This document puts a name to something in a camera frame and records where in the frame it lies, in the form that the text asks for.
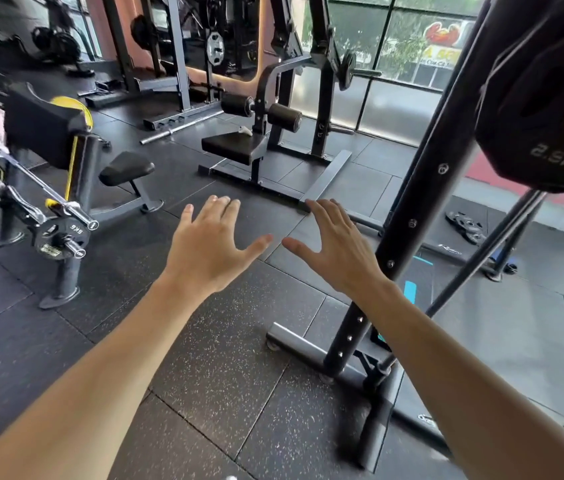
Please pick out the small black octagonal weight plate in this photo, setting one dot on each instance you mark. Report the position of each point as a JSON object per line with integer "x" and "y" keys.
{"x": 527, "y": 94}

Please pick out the black aerobic step cyan trim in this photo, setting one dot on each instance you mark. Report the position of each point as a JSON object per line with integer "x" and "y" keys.
{"x": 412, "y": 292}

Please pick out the black plate-loaded pulldown machine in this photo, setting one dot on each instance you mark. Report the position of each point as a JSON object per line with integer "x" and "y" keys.
{"x": 234, "y": 147}

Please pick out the person's right hand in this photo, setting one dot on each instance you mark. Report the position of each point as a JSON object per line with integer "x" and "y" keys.
{"x": 342, "y": 254}

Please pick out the grey squat rack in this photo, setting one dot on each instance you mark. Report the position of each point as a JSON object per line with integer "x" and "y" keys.
{"x": 178, "y": 54}

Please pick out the chrome curl bar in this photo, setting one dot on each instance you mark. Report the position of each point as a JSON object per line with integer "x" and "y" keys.
{"x": 36, "y": 181}
{"x": 75, "y": 250}

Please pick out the black power rack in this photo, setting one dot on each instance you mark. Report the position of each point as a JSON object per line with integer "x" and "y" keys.
{"x": 422, "y": 194}

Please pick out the person's left forearm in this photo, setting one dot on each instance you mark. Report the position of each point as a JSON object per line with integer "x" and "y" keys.
{"x": 71, "y": 404}

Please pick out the small white cloth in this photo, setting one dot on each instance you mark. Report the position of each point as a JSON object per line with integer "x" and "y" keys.
{"x": 246, "y": 130}

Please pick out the thin black round weight plate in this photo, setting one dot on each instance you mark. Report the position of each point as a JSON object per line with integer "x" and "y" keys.
{"x": 347, "y": 69}

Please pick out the red banner black logo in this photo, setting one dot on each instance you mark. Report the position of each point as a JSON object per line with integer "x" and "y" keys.
{"x": 562, "y": 199}

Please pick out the person's left hand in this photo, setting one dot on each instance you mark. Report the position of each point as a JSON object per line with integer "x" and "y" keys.
{"x": 207, "y": 249}

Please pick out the thin chrome bar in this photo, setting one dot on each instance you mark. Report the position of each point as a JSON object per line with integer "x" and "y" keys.
{"x": 182, "y": 127}

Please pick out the black yellow preacher curl bench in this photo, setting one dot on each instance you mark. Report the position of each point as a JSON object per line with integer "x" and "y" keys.
{"x": 36, "y": 124}

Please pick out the person's right forearm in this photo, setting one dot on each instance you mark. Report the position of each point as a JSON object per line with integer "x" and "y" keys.
{"x": 487, "y": 404}

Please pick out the glass window black frame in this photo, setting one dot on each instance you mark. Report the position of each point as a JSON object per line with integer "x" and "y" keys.
{"x": 397, "y": 114}

